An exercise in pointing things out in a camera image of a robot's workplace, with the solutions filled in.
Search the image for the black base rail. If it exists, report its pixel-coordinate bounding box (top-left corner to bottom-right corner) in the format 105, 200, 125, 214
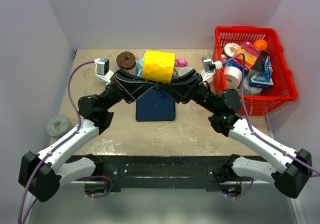
67, 155, 253, 194

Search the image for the small light blue mug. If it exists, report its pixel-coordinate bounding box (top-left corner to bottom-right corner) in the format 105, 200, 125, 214
136, 58, 144, 77

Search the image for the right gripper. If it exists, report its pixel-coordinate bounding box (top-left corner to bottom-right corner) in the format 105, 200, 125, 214
158, 69, 220, 114

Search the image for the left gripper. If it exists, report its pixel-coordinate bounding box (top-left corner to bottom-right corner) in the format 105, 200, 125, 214
100, 68, 156, 112

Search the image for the red plastic basket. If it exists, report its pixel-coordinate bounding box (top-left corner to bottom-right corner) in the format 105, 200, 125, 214
212, 26, 298, 116

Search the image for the blue white box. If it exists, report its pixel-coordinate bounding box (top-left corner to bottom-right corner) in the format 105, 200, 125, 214
248, 56, 274, 89

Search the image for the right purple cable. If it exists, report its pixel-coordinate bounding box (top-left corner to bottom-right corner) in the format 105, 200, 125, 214
219, 53, 320, 200

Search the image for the orange fruit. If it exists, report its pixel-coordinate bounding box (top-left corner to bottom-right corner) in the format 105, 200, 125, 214
253, 39, 268, 51

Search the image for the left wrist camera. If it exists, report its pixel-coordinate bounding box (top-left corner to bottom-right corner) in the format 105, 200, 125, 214
94, 58, 114, 85

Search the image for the dark blue tray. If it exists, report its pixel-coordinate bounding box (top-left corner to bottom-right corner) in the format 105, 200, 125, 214
135, 89, 176, 122

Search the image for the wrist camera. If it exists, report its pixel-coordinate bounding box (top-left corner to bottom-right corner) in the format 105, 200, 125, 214
94, 58, 114, 85
199, 56, 223, 82

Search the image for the white toilet paper roll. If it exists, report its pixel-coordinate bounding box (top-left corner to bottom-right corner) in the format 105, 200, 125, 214
223, 42, 240, 57

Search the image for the orange pink snack box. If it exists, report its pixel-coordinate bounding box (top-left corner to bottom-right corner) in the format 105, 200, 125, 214
234, 41, 261, 70

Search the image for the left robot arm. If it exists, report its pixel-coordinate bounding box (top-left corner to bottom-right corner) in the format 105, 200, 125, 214
18, 70, 157, 202

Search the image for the brown lidded white jar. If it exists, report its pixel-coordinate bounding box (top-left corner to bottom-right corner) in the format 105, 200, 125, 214
116, 51, 138, 75

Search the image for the grey cup at edge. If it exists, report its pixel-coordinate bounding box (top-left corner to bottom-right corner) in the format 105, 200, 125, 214
46, 114, 70, 139

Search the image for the yellow mug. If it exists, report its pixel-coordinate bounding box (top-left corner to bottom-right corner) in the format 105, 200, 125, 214
141, 50, 176, 84

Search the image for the pink rectangular box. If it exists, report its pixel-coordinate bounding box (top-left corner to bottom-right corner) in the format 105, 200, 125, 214
174, 58, 188, 67

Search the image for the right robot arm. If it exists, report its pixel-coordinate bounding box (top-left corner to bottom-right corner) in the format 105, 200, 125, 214
155, 70, 313, 199

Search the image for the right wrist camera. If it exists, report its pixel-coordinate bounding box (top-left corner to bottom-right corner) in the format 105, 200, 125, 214
199, 56, 223, 82

